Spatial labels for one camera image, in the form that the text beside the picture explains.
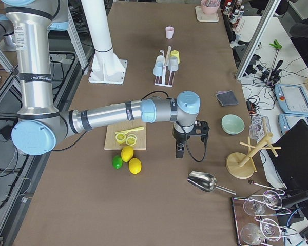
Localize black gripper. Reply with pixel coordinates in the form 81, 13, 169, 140
172, 120, 209, 158

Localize pink cup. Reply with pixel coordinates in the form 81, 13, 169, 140
165, 26, 175, 39

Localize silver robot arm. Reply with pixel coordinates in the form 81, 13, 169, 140
5, 1, 209, 158

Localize wooden cup tree stand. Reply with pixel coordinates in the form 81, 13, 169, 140
226, 132, 281, 179

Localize grey cup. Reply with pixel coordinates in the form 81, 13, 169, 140
168, 56, 179, 72

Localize glass cup on stand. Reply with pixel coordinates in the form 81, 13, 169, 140
249, 116, 271, 142

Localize light blue cup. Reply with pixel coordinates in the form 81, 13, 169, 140
153, 55, 165, 77

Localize yellow cup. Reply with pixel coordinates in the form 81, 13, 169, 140
170, 50, 180, 63

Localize metal scoop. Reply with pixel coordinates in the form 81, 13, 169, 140
187, 171, 236, 195

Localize yellow lemon front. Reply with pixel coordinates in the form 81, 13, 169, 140
128, 158, 142, 175

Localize yellow lemon near board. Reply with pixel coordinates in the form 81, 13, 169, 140
121, 146, 134, 162

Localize mint green bowl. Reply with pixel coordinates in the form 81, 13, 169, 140
221, 114, 245, 135

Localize yellow plastic knife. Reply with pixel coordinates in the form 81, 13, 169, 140
115, 126, 144, 134

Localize grey folded cloth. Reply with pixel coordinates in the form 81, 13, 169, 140
215, 90, 239, 107

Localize green lime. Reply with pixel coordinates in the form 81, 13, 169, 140
112, 155, 123, 169

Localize wooden cutting board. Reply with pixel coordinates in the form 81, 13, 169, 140
104, 119, 146, 150

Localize blue teach pendant lower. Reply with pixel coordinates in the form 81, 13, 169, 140
278, 113, 308, 135

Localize blue teach pendant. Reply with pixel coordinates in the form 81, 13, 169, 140
274, 84, 308, 115
278, 113, 308, 135

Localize wine glass rack tray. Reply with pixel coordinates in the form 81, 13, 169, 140
232, 190, 298, 245

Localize black laptop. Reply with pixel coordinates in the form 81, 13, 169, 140
270, 119, 308, 190

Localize blue teach pendant upper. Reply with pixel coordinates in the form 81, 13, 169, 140
274, 84, 308, 115

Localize beige tray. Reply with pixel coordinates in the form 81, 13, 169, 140
195, 6, 219, 23

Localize green clamp stick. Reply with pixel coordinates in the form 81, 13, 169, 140
266, 39, 282, 85

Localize pink bowl with ice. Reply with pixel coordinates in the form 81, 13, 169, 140
200, 0, 220, 14

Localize person in dark sweater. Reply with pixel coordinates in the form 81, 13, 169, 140
290, 23, 308, 65

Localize white wire cup rack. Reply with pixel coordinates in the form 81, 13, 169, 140
154, 46, 172, 87

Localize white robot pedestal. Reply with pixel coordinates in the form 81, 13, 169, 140
82, 0, 127, 84

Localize aluminium frame post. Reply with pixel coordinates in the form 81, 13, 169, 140
235, 0, 280, 81

